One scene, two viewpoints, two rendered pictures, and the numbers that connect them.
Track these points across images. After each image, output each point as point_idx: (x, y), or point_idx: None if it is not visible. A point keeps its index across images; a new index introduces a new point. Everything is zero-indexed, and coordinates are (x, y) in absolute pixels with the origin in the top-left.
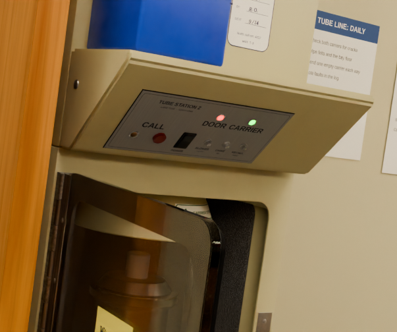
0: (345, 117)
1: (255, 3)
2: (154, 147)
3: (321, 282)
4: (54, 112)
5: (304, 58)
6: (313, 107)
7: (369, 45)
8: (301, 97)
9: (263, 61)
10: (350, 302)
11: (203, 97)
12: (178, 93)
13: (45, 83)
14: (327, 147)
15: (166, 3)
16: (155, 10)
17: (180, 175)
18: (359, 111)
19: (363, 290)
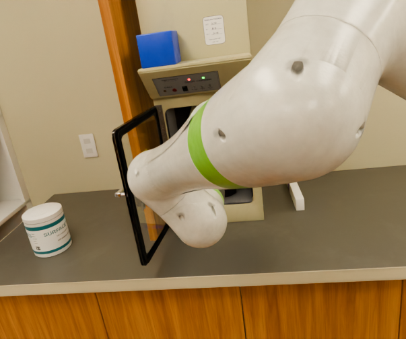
0: (243, 66)
1: (214, 25)
2: (176, 92)
3: (376, 114)
4: (126, 93)
5: (245, 39)
6: (223, 66)
7: None
8: (213, 65)
9: (225, 46)
10: (398, 121)
11: (175, 75)
12: (165, 77)
13: (121, 85)
14: None
15: (147, 50)
16: (143, 54)
17: (200, 97)
18: (246, 62)
19: None
